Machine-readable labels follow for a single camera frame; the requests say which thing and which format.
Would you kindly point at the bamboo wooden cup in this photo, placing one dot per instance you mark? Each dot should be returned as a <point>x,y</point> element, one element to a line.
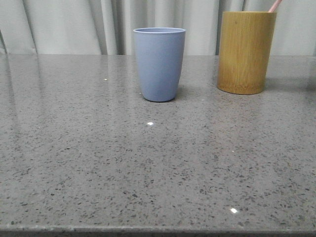
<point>245,44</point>

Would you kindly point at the white curtain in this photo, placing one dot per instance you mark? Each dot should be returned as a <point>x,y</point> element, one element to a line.
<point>106,26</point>

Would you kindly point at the blue plastic cup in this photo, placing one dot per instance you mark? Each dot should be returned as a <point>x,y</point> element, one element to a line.
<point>159,56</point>

